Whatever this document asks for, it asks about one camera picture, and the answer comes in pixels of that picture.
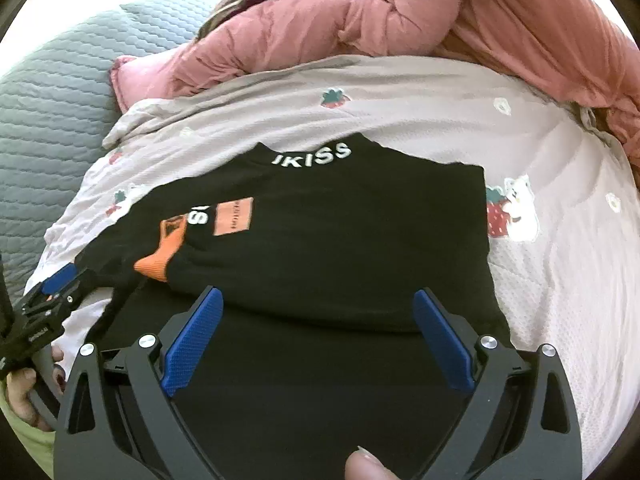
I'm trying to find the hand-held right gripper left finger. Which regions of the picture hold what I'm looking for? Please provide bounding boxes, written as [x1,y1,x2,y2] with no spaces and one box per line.
[52,286,226,480]

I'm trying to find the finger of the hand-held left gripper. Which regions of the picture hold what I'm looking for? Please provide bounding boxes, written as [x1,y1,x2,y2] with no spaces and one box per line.
[47,269,99,318]
[22,262,81,308]

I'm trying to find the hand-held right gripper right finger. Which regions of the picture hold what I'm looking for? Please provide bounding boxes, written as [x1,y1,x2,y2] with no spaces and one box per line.
[412,287,585,480]

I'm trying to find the black shirt with orange patches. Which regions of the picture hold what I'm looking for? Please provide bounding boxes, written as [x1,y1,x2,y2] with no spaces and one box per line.
[75,132,516,480]

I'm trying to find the person's left forearm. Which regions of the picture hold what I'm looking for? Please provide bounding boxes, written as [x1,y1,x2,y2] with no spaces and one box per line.
[0,380,57,477]

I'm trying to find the person's left hand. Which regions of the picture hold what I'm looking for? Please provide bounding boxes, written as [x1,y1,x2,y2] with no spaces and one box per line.
[2,344,68,428]

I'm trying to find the person's right hand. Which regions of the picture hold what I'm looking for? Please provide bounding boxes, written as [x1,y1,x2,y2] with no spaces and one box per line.
[344,449,397,480]

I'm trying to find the white strawberry print blanket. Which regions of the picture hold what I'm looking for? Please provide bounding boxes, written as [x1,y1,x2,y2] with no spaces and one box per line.
[22,55,640,466]

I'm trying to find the pink quilted comforter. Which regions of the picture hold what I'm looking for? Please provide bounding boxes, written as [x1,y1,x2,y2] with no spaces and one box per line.
[110,0,640,161]

